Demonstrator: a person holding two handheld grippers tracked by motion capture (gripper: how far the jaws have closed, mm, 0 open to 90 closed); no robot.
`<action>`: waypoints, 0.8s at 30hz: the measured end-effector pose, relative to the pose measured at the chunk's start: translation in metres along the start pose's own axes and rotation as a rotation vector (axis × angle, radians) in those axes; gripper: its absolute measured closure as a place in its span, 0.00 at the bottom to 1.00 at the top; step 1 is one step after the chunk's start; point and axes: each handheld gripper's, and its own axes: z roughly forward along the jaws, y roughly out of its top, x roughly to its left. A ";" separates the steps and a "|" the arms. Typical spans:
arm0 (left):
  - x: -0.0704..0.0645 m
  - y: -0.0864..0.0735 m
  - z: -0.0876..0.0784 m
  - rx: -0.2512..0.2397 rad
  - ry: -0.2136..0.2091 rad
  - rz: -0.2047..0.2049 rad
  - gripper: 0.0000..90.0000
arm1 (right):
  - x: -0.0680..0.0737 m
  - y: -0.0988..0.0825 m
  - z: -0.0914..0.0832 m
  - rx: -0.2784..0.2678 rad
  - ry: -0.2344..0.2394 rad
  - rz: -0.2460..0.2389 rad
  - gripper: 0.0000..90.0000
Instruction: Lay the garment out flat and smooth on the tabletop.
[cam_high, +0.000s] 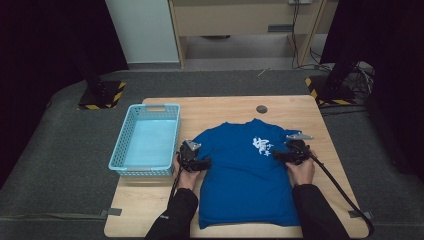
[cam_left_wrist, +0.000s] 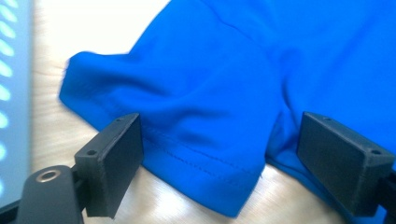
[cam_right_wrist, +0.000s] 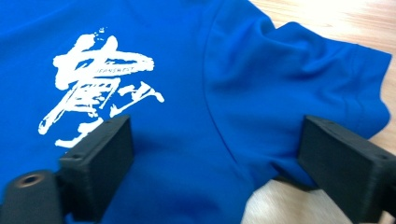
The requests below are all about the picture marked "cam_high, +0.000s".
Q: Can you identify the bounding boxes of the grey drawer handle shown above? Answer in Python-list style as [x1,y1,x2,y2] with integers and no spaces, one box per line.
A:
[267,23,295,33]

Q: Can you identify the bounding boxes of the black hanging cables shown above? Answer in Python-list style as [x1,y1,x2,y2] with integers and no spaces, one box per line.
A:
[290,0,331,72]

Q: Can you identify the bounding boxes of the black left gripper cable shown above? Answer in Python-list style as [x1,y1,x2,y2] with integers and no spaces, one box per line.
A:
[168,152,184,205]

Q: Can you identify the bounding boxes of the black stand base hazard tape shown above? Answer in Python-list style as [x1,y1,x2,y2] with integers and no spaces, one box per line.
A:
[304,75,357,107]
[77,79,127,110]

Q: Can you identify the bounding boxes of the dark curtain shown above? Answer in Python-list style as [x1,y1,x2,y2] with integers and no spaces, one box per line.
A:
[319,0,424,183]
[0,0,130,188]

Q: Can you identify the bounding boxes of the person's left hand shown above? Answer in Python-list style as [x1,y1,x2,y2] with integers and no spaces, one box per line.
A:
[173,153,200,191]

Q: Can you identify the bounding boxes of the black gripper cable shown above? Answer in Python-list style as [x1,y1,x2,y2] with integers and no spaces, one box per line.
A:
[168,152,184,205]
[308,154,375,238]

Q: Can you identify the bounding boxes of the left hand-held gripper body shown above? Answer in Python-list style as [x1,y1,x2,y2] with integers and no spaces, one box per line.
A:
[179,139,203,173]

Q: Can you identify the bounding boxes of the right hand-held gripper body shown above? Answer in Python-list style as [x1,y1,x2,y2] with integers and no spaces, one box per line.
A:
[285,132,314,166]

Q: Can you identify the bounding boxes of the person's right hand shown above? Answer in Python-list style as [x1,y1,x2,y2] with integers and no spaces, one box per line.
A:
[285,149,317,187]

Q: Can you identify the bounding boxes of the white cabinet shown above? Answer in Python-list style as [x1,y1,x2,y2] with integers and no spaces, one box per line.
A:
[104,0,181,65]

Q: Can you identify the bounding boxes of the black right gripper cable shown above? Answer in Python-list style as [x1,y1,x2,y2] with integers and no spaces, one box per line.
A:
[308,154,375,238]

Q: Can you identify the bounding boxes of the black metal stand post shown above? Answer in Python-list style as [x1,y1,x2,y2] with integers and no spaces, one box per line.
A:
[78,49,104,96]
[324,54,360,92]

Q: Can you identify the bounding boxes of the blue T-shirt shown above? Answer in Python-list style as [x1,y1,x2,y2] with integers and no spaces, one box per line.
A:
[191,118,303,230]

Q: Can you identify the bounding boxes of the grey tape strip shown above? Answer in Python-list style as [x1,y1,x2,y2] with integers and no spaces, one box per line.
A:
[348,210,374,220]
[99,207,123,220]

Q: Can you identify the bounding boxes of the light blue plastic basket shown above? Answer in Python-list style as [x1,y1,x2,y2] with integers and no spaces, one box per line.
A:
[108,103,181,178]

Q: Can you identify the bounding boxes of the light wooden desk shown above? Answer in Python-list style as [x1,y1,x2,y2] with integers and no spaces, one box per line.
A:
[167,0,329,68]

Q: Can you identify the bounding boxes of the tangle of cables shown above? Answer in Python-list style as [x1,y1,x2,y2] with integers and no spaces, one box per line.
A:
[346,60,376,101]

